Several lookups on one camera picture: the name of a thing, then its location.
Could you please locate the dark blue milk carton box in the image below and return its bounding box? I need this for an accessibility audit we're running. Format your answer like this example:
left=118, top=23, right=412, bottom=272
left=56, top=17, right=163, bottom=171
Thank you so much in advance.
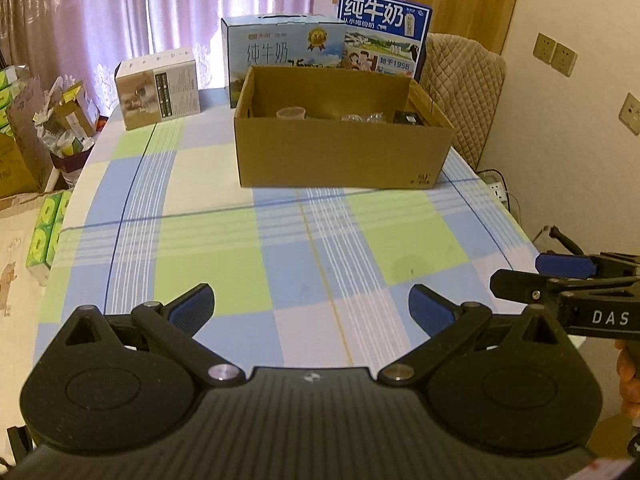
left=336, top=0, right=432, bottom=81

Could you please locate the beige quilted chair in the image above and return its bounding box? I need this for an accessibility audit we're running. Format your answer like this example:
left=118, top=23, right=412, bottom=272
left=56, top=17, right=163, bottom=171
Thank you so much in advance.
left=419, top=32, right=507, bottom=172

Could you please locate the beige cartoon print mat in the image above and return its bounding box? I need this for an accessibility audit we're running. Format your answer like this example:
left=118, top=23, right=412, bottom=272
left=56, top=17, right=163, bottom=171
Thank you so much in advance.
left=0, top=195, right=57, bottom=461

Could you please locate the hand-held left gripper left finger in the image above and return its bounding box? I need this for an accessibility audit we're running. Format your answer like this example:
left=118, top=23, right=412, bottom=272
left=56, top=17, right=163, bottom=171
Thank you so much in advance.
left=37, top=282, right=246, bottom=387

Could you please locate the purple storage box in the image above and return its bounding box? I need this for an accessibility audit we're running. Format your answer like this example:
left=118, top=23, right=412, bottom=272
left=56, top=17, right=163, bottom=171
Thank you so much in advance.
left=50, top=135, right=96, bottom=189

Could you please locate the green tissue pack bundle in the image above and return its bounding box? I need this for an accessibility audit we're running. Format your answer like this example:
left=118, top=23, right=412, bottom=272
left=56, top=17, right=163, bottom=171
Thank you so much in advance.
left=0, top=64, right=22, bottom=127
left=26, top=190, right=74, bottom=282

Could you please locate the bagged white device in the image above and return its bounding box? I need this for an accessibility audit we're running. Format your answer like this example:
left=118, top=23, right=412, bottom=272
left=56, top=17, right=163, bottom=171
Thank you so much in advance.
left=341, top=111, right=389, bottom=125

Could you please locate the small brown carton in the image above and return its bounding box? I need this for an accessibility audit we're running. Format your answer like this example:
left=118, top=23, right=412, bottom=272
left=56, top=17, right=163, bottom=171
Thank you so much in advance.
left=52, top=85, right=96, bottom=139

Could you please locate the pink curtain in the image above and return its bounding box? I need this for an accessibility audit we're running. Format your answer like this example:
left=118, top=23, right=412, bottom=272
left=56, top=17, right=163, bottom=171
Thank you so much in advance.
left=0, top=0, right=347, bottom=111

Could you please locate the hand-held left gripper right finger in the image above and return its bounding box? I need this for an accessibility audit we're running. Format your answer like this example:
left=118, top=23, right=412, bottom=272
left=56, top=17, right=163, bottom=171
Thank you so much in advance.
left=377, top=284, right=583, bottom=387

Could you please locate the light blue milk carton box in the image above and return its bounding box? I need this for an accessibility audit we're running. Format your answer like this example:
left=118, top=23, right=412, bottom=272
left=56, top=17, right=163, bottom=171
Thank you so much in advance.
left=221, top=12, right=347, bottom=110

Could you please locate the beige wall socket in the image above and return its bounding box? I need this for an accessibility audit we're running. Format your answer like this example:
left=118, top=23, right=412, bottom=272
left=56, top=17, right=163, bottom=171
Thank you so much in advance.
left=550, top=42, right=579, bottom=79
left=618, top=92, right=640, bottom=137
left=532, top=32, right=557, bottom=64

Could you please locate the large brown cardboard box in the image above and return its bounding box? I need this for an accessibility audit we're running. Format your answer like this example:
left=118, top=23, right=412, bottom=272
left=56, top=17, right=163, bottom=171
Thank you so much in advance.
left=0, top=77, right=57, bottom=199

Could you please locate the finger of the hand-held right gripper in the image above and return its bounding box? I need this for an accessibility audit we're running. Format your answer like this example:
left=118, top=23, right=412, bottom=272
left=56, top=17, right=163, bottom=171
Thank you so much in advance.
left=535, top=251, right=640, bottom=281
left=489, top=268, right=568, bottom=307

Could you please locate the white and brown product box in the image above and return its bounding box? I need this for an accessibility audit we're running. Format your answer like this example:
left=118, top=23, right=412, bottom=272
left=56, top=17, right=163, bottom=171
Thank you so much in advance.
left=115, top=47, right=202, bottom=132

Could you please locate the person's right hand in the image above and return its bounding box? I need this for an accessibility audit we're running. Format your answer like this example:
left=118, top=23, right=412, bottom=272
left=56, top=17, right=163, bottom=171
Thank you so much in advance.
left=616, top=338, right=640, bottom=419

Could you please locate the checked tablecloth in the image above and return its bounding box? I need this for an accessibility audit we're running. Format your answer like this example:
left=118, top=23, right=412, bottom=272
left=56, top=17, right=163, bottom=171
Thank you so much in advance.
left=32, top=87, right=544, bottom=362

